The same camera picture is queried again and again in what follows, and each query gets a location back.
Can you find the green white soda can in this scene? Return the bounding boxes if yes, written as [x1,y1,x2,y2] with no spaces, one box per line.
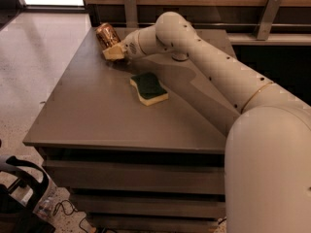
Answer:
[172,52,189,62]

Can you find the grey drawer cabinet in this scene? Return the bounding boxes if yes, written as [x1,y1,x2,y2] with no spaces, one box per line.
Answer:
[23,32,238,233]

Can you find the green yellow sponge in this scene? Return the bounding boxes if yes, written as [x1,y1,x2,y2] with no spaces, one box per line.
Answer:
[130,72,169,106]

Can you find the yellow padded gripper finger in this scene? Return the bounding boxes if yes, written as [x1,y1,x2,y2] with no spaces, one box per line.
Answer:
[103,44,125,61]

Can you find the thin black cable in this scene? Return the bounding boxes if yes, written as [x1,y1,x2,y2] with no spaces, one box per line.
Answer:
[52,199,95,233]

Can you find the right metal bracket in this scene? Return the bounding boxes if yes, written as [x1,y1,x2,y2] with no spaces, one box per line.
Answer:
[255,0,283,41]

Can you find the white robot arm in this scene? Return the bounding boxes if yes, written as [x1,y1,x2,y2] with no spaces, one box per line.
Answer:
[96,12,311,233]

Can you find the metal bracket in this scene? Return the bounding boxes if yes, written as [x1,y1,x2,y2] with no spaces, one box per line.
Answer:
[123,0,138,28]
[255,0,283,41]

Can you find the left metal bracket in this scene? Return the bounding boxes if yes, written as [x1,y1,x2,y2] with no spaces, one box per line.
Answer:
[123,0,138,28]

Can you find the orange soda can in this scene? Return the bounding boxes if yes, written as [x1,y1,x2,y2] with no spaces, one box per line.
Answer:
[95,22,121,49]

